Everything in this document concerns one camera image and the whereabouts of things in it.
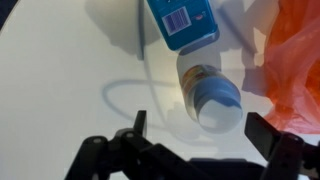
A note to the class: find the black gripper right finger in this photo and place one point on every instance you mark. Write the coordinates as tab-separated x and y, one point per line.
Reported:
283	153

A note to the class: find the white capped pill bottle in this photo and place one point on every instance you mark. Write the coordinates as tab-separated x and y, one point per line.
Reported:
213	96

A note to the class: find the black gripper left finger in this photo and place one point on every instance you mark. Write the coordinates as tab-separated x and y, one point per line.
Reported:
140	156

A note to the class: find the orange plastic bag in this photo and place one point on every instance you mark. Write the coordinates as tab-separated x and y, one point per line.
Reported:
293	66

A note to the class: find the blue and white box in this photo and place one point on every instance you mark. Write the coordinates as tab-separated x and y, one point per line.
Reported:
183	20

